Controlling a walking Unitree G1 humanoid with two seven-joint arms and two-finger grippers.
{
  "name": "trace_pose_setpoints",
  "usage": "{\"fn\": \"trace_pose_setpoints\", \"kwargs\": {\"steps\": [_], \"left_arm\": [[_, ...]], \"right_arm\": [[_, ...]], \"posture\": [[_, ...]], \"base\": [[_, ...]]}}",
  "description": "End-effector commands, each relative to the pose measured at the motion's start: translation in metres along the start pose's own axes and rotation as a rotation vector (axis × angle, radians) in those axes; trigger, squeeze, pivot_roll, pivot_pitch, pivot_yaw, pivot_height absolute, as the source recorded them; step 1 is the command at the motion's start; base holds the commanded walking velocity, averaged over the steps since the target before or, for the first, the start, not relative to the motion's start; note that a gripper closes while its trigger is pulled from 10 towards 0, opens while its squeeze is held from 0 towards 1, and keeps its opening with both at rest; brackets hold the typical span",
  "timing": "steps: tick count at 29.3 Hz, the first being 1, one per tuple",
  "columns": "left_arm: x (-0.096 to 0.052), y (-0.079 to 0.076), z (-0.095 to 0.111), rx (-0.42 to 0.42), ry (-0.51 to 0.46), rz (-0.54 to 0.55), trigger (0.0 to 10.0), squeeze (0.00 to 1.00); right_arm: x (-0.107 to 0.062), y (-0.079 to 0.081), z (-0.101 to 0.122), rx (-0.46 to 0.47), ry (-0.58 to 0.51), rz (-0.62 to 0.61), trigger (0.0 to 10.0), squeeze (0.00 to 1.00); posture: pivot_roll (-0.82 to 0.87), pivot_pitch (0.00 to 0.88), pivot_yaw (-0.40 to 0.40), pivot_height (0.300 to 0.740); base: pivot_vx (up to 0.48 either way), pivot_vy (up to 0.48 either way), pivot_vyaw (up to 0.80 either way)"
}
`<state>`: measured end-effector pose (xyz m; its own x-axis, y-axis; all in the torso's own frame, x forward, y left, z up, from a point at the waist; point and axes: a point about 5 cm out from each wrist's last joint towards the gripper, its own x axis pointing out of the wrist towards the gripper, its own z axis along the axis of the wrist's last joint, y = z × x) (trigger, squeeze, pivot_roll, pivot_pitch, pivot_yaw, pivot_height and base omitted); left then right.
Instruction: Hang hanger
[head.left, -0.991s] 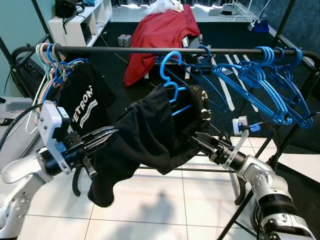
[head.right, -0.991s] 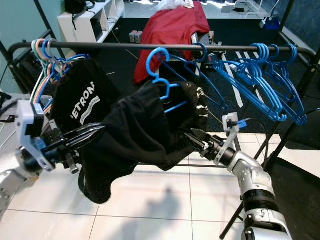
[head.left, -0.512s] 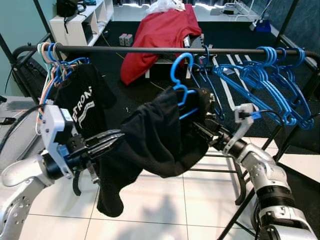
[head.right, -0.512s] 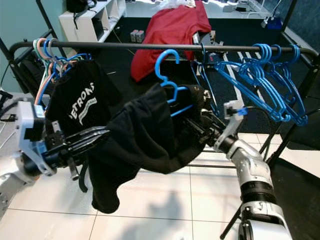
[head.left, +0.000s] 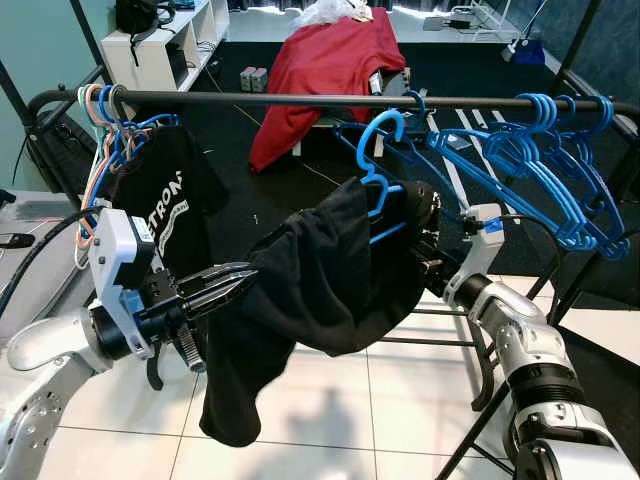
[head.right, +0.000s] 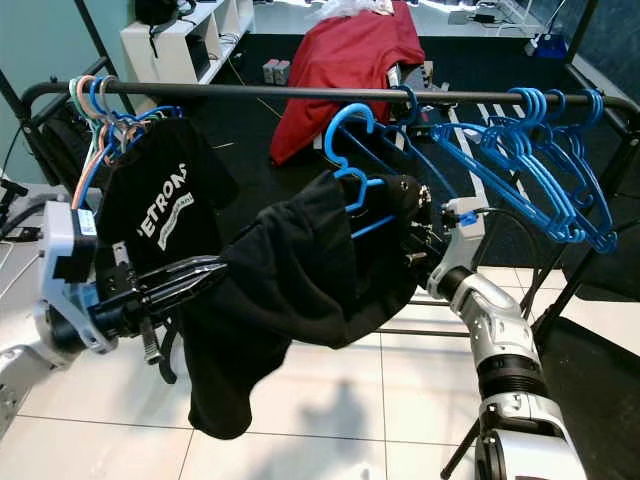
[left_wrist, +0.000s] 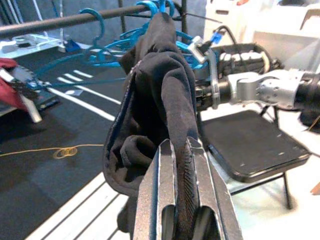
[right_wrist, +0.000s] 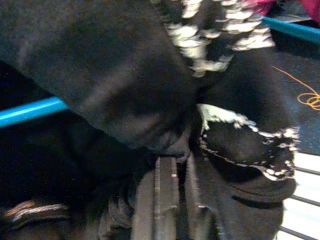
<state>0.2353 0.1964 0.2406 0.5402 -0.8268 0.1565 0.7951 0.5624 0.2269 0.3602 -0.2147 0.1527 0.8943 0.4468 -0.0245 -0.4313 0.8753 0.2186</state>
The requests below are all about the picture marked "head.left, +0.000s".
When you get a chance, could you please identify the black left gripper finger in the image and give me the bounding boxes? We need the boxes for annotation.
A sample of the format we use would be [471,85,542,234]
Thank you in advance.
[184,274,255,314]
[176,262,258,297]

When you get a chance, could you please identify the black garment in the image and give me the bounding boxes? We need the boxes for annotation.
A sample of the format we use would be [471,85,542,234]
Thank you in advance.
[198,178,433,448]

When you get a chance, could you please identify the blue plastic hanger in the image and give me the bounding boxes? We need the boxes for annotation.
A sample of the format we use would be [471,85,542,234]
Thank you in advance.
[545,95,638,263]
[355,108,413,247]
[98,85,183,171]
[428,93,596,253]
[483,93,613,256]

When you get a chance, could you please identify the orange plastic hanger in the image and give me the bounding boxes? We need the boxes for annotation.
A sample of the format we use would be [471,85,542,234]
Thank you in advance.
[82,88,126,246]

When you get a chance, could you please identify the dark blue thin hanger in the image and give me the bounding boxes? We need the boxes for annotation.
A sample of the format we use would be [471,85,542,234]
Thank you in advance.
[335,90,471,223]

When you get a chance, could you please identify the pale green plastic hanger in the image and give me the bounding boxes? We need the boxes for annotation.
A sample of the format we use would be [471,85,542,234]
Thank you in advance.
[76,83,113,269]

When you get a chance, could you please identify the black printed T-shirt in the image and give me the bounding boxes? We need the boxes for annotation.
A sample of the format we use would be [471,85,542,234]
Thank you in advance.
[105,125,233,296]

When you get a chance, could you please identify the black metal clothes rack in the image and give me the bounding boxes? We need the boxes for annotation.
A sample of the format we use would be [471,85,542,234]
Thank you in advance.
[25,86,640,480]

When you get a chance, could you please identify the red garment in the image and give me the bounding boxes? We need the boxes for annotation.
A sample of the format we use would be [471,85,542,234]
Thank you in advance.
[248,8,408,173]

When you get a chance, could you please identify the small blue box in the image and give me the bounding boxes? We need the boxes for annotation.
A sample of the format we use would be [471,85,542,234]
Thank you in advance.
[513,38,547,67]

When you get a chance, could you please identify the white shelf unit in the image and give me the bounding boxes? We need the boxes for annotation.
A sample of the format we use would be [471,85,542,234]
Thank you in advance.
[100,0,231,93]

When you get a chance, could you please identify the white crumpled plastic bag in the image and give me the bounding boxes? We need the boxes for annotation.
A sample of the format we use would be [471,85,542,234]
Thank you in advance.
[295,0,376,26]

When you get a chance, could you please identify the black bag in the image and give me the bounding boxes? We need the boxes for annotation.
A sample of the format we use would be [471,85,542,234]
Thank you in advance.
[113,0,179,39]

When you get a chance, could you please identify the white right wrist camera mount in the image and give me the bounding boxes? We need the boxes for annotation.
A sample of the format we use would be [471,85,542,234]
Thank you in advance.
[443,204,507,304]

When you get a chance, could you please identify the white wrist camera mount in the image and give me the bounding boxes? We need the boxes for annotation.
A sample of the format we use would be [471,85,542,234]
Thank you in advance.
[443,204,507,304]
[87,207,158,359]

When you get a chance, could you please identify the black cable with blue plug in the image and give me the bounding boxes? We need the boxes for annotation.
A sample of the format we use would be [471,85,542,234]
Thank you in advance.
[482,212,563,301]

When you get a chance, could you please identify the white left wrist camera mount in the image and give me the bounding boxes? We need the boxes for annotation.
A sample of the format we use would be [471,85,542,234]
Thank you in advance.
[87,207,158,359]

